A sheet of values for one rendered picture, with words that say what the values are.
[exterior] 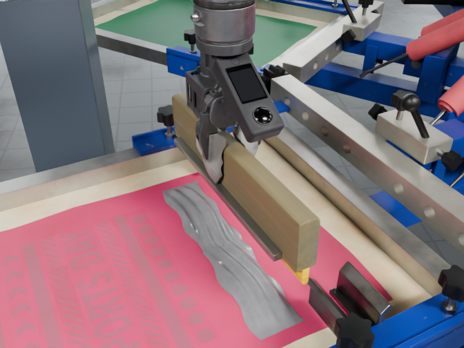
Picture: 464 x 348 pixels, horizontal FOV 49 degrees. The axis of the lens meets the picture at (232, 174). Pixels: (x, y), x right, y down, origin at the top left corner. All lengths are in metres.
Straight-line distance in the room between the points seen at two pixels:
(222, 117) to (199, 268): 0.25
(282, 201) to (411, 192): 0.31
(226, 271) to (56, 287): 0.25
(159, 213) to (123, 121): 2.25
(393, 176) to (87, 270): 0.51
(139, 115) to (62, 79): 1.95
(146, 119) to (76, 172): 2.17
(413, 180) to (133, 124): 2.38
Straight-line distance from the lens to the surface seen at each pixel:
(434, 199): 0.83
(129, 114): 3.19
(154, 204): 0.91
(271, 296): 0.74
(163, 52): 1.41
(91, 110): 1.27
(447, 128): 1.02
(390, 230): 0.83
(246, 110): 0.60
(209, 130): 0.67
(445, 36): 1.28
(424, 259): 0.80
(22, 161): 2.91
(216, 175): 0.72
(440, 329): 0.69
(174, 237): 0.84
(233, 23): 0.61
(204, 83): 0.67
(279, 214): 0.60
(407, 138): 0.91
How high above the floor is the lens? 1.52
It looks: 36 degrees down
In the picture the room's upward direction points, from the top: straight up
